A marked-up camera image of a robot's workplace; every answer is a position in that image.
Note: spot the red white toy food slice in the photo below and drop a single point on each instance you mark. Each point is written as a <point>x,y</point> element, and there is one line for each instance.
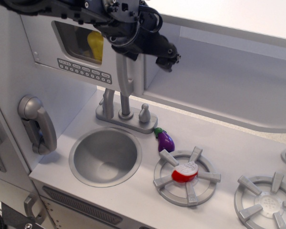
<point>185,172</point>

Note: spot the round silver toy sink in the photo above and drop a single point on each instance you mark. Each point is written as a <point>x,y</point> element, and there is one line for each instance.
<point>105,157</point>

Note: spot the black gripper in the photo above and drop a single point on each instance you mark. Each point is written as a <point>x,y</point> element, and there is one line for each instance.
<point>132,39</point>

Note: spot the grey stove burner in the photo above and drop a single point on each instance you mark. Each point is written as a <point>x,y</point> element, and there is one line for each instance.
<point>189,194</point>
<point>260,201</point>

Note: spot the yellow toy bell pepper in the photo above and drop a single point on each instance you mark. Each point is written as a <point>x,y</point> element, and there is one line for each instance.
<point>95,42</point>

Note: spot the right grey stove burner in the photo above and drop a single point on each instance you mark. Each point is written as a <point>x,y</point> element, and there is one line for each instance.
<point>260,201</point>

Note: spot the left grey stove burner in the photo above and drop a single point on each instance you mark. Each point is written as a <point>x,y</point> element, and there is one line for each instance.
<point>189,194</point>

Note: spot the white toy kitchen shelf unit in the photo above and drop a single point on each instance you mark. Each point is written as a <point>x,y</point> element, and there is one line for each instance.
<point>230,79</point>

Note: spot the grey oven vent grille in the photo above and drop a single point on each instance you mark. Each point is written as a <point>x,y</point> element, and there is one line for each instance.
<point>83,207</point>

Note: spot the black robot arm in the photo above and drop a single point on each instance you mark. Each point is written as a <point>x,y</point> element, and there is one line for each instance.
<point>87,11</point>

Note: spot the white toy microwave door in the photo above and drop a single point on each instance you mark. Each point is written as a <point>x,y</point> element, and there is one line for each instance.
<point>62,44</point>

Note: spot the purple toy eggplant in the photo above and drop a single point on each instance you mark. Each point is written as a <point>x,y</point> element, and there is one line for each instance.
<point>164,140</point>

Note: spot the silver toy faucet set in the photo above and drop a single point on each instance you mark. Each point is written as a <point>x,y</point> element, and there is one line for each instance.
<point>140,120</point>

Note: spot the grey oven door handle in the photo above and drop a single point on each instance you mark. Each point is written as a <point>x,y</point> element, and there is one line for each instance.
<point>34,209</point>

